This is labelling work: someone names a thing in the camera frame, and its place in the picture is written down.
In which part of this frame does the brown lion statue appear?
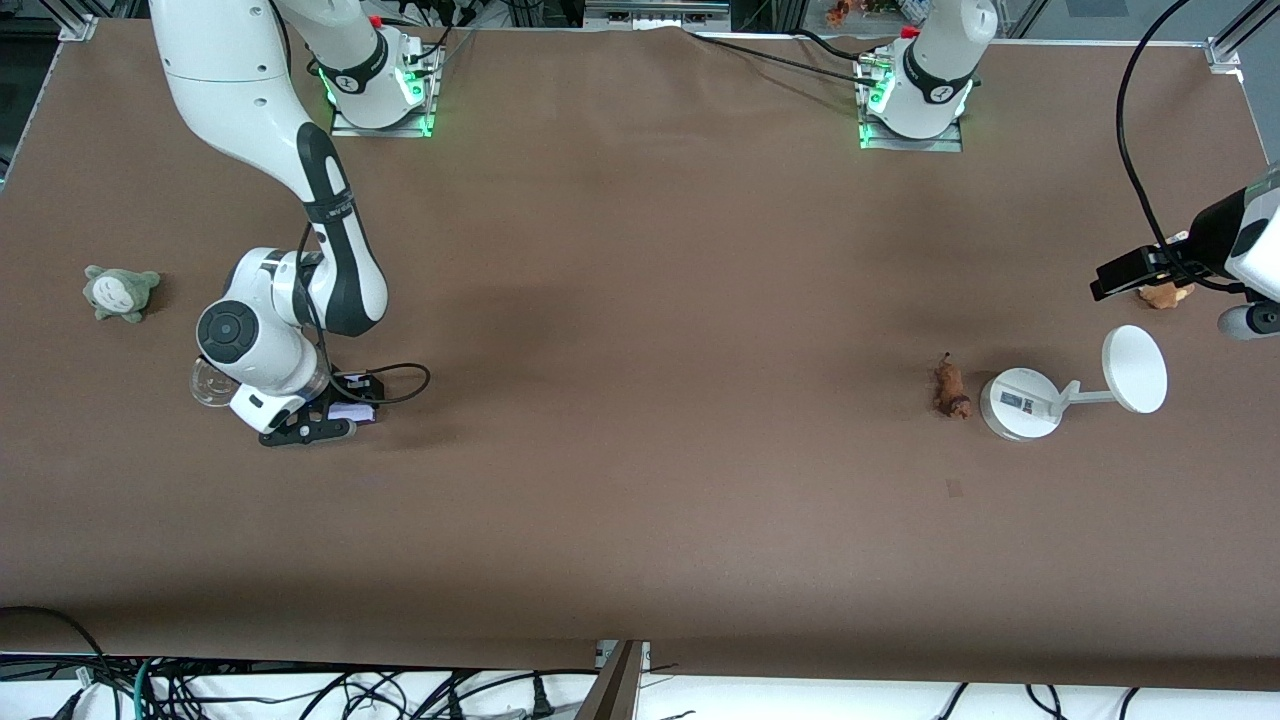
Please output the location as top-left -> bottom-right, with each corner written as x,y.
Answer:
932,351 -> 974,421

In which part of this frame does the clear plastic cup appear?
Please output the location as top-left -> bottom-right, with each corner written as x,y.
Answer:
190,358 -> 241,408

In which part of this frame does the white round stand with disc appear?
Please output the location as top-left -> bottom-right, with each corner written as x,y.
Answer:
979,325 -> 1169,442

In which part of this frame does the grey-green Totoro plush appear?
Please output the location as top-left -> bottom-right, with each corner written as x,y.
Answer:
83,265 -> 163,324

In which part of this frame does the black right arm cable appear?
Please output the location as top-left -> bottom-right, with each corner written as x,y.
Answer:
297,225 -> 432,407

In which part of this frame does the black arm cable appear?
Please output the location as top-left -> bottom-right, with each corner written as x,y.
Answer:
297,225 -> 432,407
1116,0 -> 1280,295

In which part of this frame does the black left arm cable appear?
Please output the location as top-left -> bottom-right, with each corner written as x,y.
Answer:
1116,0 -> 1280,295

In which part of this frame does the aluminium frame corner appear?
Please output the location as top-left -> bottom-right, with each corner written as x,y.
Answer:
1205,0 -> 1280,73

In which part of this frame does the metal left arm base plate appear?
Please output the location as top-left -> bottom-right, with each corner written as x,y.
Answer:
856,50 -> 967,154

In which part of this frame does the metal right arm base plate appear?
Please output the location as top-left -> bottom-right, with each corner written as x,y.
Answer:
330,38 -> 443,139

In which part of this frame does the black looped cable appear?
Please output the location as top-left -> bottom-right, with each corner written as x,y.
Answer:
0,605 -> 117,720

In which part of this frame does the black plug cable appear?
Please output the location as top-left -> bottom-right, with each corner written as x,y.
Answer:
400,668 -> 557,720

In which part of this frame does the dark metal table post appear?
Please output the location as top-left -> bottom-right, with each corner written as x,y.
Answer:
575,640 -> 652,720

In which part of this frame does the black left base cable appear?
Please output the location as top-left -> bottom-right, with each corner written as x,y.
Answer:
688,28 -> 881,89

